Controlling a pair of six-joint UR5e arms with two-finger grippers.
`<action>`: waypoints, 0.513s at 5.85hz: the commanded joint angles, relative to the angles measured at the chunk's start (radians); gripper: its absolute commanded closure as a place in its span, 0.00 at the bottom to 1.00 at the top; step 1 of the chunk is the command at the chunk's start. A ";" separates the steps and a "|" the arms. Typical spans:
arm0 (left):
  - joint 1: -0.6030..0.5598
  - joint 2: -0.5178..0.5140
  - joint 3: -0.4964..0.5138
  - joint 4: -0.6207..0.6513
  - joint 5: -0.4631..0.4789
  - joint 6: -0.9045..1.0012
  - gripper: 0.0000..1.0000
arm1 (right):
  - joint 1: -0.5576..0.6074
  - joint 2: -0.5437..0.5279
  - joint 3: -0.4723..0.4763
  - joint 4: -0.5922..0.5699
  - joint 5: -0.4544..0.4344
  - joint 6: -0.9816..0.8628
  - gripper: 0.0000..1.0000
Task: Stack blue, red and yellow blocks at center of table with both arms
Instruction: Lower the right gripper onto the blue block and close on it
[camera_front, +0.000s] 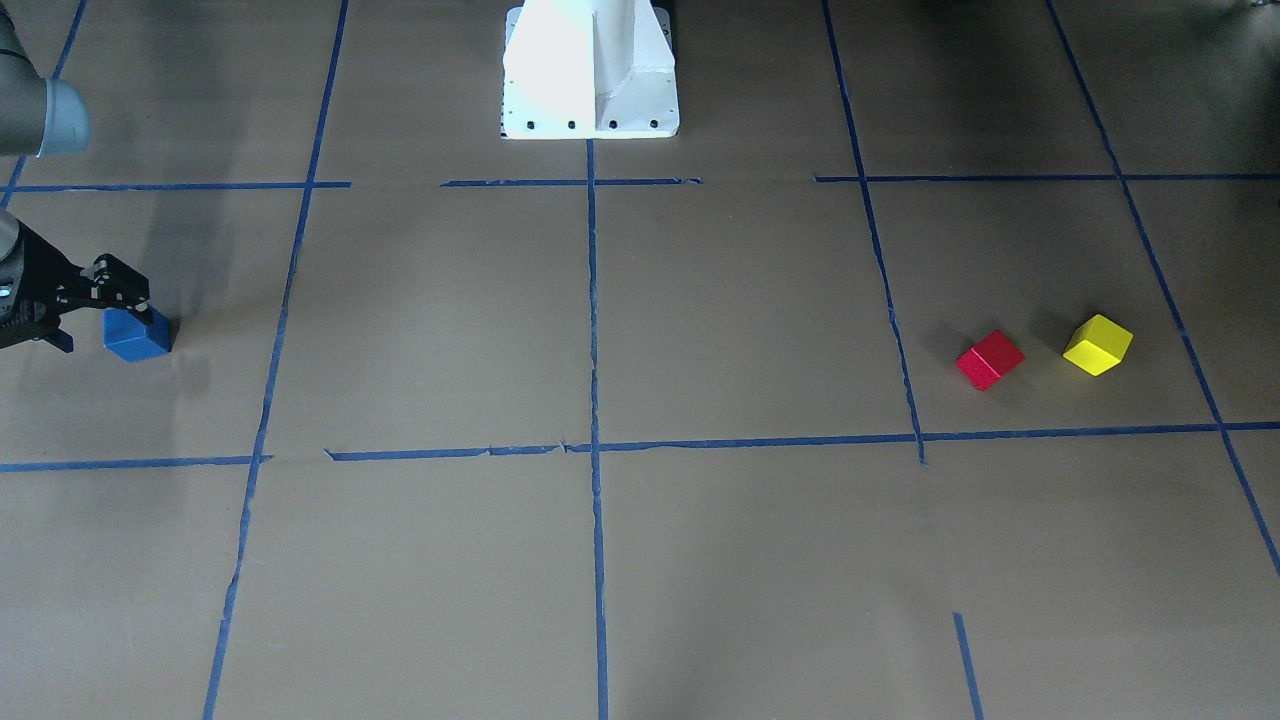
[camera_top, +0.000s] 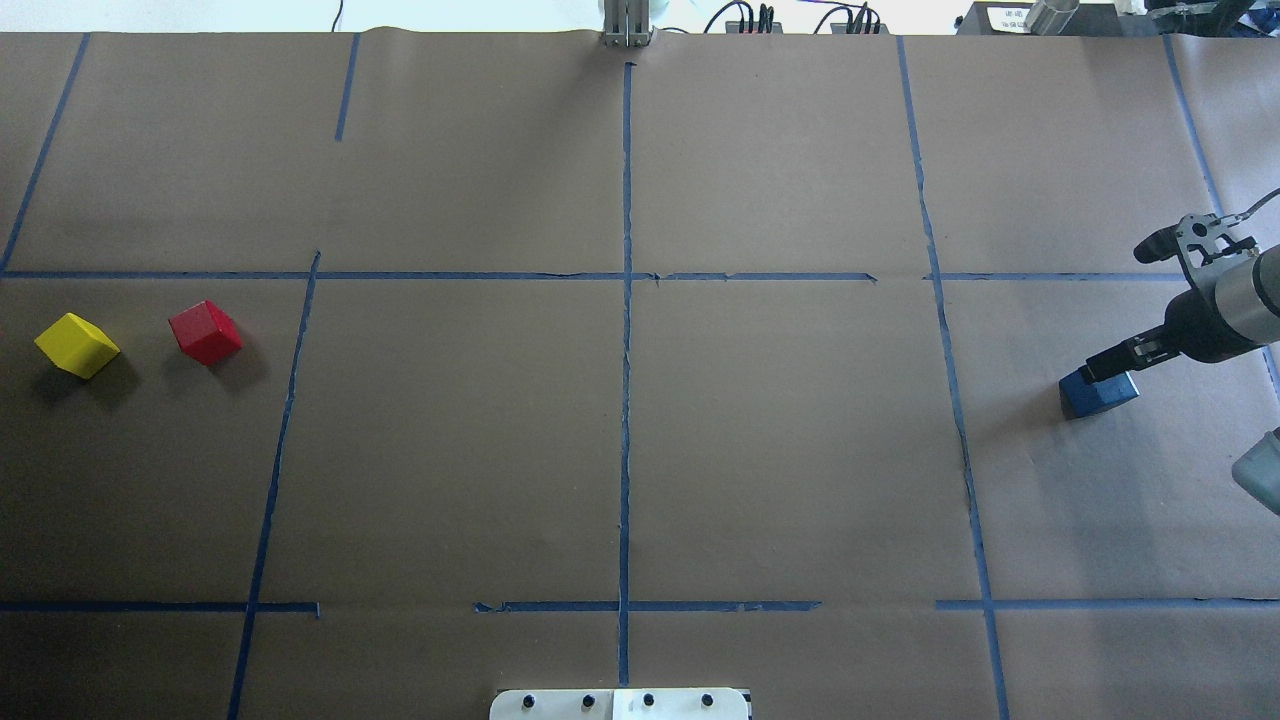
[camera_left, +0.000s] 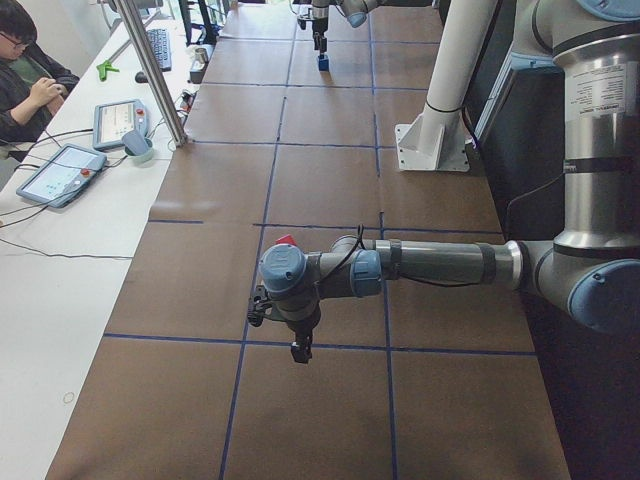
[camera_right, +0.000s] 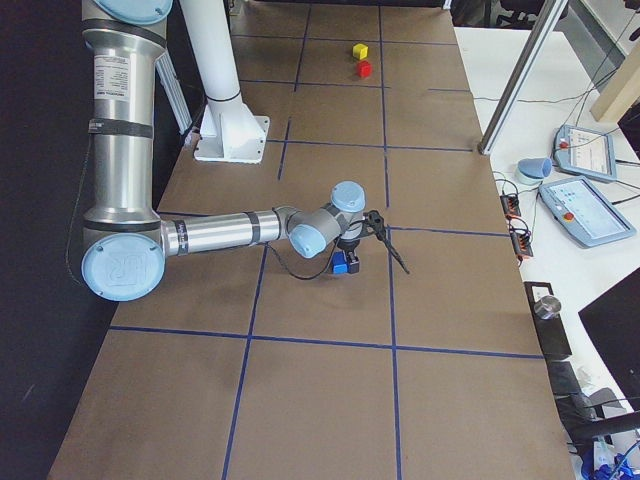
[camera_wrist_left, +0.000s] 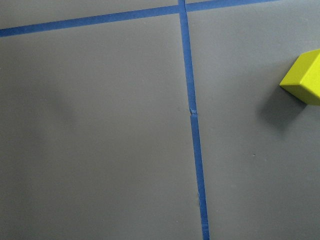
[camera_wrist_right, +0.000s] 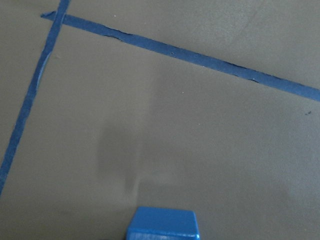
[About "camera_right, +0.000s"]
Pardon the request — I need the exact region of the near teach pendant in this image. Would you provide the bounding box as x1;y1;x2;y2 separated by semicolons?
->
539;176;636;248

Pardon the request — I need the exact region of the wooden board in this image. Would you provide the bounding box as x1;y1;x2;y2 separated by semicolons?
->
591;44;640;123

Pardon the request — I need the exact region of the black monitor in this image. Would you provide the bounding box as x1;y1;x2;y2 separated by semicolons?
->
579;270;640;396

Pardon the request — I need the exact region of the far teach pendant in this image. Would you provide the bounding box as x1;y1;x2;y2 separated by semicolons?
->
552;125;617;183

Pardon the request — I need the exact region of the blue cup on tape roll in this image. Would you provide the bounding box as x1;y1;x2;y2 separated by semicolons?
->
515;157;553;185

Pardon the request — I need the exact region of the red wooden block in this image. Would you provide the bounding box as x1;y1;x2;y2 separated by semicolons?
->
356;60;373;79

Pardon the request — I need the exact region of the teach pendant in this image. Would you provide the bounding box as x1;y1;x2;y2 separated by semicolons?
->
552;125;617;183
539;176;636;248

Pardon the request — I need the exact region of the white pillar with base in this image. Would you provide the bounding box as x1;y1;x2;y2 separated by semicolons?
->
180;0;270;164

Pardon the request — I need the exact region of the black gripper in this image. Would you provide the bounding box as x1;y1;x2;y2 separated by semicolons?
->
337;238;360;273

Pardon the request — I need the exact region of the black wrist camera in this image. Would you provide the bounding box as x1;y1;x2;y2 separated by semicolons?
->
364;210;387;242

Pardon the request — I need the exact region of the yellow wooden block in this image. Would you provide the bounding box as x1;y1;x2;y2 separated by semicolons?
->
352;43;369;61

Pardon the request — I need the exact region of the aluminium frame post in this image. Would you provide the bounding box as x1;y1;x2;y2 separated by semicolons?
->
478;0;568;155

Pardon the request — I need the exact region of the near orange black connector box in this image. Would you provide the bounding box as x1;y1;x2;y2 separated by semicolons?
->
509;229;533;260

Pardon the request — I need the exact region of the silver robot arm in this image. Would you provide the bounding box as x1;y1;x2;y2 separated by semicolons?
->
81;1;368;302

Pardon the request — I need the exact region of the metal cylinder weight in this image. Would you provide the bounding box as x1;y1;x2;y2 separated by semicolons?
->
533;295;562;321

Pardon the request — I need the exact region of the black office chair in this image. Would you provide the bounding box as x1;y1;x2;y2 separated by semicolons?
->
546;361;639;453

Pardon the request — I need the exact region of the orange black connector box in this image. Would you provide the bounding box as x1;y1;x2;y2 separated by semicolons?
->
509;229;533;260
500;193;521;219

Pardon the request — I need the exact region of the black camera cable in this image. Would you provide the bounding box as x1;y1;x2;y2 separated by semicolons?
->
264;224;412;281

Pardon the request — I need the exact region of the blue wooden block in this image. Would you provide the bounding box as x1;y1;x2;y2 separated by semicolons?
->
331;251;349;275

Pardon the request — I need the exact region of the black box under cylinder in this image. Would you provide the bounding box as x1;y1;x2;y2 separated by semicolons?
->
524;281;572;361

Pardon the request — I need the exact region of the far orange black connector box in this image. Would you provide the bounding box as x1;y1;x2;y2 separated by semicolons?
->
500;193;521;219

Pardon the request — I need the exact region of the blue plastic clutter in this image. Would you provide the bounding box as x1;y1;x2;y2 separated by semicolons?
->
580;441;639;480

